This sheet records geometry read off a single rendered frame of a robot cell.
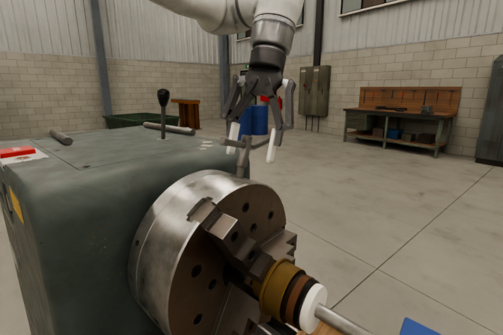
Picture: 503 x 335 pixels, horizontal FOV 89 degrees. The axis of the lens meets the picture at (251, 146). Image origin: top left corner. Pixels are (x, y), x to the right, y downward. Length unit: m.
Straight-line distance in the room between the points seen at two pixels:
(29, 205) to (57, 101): 9.90
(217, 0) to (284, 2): 0.15
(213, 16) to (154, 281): 0.52
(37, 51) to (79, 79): 1.25
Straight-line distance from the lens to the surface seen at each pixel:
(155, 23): 11.27
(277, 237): 0.58
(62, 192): 0.51
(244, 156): 0.50
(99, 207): 0.51
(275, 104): 0.53
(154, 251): 0.46
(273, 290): 0.45
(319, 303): 0.46
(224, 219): 0.42
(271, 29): 0.55
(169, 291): 0.43
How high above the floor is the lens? 1.41
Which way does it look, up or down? 13 degrees down
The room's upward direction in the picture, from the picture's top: straight up
